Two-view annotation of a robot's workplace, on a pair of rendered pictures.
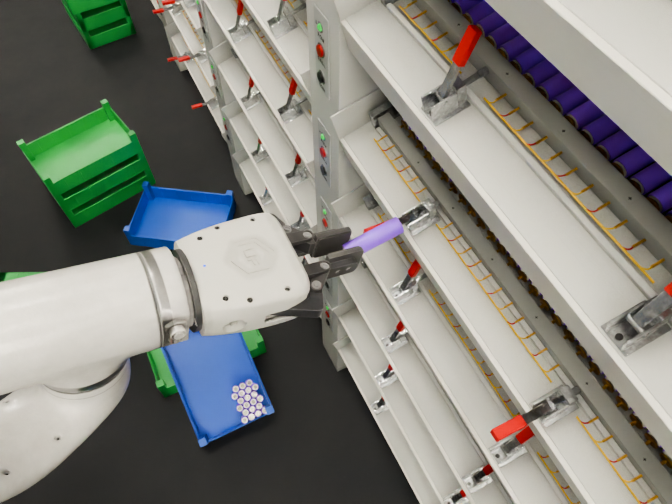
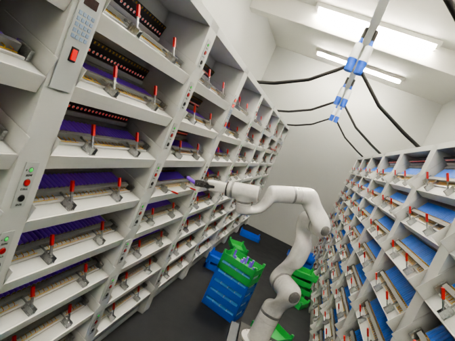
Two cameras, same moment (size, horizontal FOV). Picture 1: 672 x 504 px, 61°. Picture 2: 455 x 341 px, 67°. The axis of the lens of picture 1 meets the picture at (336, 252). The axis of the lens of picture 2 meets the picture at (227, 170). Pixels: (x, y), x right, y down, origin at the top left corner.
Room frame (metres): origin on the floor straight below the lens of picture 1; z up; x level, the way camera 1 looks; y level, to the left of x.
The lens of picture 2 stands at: (1.58, 1.18, 1.36)
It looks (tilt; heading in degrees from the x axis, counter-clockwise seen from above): 7 degrees down; 219
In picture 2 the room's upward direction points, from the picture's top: 23 degrees clockwise
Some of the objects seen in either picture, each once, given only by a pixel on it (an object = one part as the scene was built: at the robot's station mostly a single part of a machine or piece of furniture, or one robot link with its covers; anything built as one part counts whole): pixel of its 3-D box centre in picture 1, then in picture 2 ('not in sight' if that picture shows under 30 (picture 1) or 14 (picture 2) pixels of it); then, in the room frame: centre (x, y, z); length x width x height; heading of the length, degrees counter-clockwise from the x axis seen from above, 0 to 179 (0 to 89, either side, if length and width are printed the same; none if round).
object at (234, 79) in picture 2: not in sight; (181, 189); (0.03, -0.38, 0.87); 0.20 x 0.09 x 1.74; 116
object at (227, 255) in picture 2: not in sight; (243, 260); (-0.69, -0.16, 0.44); 0.30 x 0.20 x 0.08; 103
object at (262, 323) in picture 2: not in sight; (263, 327); (-0.17, 0.44, 0.40); 0.19 x 0.19 x 0.18
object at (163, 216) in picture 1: (182, 217); not in sight; (1.07, 0.50, 0.04); 0.30 x 0.20 x 0.08; 82
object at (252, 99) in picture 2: not in sight; (212, 183); (-0.60, -0.70, 0.87); 0.20 x 0.09 x 1.74; 116
